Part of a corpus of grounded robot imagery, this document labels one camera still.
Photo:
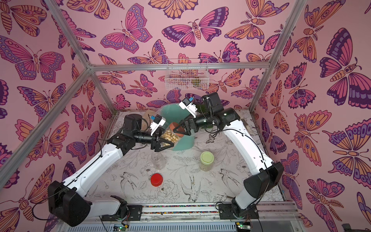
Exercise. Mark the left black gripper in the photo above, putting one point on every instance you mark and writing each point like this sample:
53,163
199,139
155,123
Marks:
157,144

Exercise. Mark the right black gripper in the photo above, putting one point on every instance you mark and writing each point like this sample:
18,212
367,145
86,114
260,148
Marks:
188,124

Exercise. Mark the brown-lid peanut jar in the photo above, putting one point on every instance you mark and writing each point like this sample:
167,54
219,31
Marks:
169,134

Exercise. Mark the clear jar of peanuts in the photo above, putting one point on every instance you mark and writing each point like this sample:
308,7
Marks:
158,160

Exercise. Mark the red jar lid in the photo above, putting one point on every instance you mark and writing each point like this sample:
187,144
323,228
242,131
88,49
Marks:
156,179

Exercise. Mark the brown jar lid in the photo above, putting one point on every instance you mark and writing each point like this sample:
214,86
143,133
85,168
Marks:
177,129

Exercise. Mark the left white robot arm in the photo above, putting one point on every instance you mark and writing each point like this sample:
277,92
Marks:
66,199

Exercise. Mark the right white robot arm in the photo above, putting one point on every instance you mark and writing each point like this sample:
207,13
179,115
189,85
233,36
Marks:
265,172

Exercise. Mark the green-lid peanut jar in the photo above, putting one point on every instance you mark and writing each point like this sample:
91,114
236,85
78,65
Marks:
206,161

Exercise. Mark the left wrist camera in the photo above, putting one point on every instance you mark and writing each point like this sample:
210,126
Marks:
157,121

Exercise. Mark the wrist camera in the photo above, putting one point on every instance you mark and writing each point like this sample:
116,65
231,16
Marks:
188,104
157,121

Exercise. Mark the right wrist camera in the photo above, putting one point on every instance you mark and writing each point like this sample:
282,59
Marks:
188,104

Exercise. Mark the white wire basket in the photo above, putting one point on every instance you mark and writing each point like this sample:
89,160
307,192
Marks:
187,74

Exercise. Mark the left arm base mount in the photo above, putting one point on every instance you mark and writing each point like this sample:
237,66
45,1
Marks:
125,212

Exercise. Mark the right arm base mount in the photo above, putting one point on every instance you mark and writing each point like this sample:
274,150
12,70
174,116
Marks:
232,211

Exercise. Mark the aluminium front rail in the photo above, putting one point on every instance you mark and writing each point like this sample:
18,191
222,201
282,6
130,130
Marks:
203,211

